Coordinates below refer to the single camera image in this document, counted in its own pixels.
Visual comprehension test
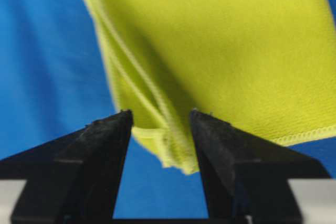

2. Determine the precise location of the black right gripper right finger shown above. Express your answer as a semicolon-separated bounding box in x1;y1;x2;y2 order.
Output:
190;109;332;223

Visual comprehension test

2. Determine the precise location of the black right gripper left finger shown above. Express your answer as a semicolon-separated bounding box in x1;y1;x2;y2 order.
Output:
1;110;133;223

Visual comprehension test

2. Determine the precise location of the yellow-green towel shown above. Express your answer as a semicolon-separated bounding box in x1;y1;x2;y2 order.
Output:
84;0;335;175

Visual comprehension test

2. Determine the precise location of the blue table cloth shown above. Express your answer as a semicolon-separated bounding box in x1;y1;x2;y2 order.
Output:
1;0;335;223

